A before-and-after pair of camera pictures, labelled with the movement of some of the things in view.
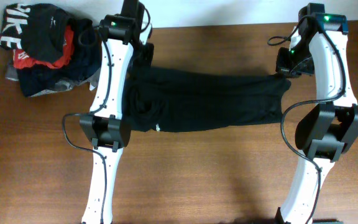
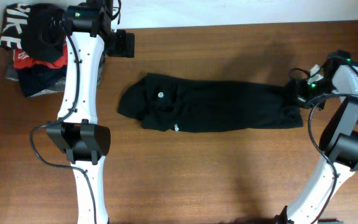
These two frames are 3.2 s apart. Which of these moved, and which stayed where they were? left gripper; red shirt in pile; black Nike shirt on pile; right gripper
Moved: left gripper; right gripper
Stayed: black Nike shirt on pile; red shirt in pile
